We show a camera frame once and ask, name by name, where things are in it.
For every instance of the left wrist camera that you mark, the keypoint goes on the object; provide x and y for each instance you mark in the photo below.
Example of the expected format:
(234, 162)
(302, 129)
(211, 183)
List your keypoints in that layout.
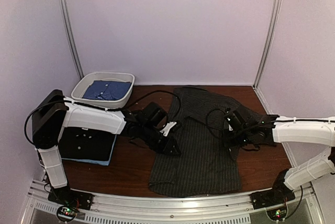
(170, 127)

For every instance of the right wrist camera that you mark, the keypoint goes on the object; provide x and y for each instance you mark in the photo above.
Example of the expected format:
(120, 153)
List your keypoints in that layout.
(231, 119)

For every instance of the blue patterned shirt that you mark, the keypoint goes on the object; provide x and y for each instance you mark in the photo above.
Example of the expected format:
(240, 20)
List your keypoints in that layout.
(107, 90)

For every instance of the dark pinstriped long sleeve shirt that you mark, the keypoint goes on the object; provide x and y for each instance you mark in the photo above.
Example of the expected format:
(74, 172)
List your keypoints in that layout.
(205, 166)

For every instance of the aluminium front rail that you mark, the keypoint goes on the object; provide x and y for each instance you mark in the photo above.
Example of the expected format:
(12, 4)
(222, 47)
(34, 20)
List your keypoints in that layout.
(231, 208)

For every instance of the aluminium frame post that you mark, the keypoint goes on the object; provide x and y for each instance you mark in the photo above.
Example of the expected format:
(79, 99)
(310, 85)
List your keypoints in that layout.
(276, 8)
(70, 37)

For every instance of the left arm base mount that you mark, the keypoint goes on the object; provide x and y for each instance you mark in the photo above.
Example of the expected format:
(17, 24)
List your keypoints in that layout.
(71, 202)

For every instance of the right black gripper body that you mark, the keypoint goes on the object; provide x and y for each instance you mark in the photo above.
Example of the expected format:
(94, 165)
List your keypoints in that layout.
(241, 138)

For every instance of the folded black shirt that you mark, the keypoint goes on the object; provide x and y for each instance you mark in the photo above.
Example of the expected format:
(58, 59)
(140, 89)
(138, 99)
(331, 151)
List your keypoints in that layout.
(78, 143)

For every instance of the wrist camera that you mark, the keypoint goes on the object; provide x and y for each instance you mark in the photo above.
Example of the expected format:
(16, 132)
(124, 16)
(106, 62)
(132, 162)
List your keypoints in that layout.
(231, 119)
(170, 127)

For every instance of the white plastic basin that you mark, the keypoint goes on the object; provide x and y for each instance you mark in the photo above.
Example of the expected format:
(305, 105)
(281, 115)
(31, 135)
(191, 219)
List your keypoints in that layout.
(87, 80)

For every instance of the right aluminium frame post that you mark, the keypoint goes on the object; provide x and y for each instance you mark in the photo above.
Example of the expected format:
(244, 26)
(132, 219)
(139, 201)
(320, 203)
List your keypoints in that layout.
(276, 8)

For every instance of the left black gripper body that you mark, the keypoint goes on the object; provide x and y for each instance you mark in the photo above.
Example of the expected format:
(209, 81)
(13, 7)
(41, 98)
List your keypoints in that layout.
(156, 144)

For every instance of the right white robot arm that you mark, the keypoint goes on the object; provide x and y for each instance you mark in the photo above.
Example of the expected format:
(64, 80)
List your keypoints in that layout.
(244, 129)

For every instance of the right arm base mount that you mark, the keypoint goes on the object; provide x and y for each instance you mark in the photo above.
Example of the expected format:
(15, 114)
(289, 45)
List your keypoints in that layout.
(274, 200)

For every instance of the left aluminium frame post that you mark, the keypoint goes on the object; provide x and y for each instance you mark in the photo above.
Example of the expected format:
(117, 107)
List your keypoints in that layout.
(70, 37)

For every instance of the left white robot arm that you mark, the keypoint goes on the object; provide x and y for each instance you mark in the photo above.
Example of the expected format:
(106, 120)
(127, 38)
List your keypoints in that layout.
(57, 112)

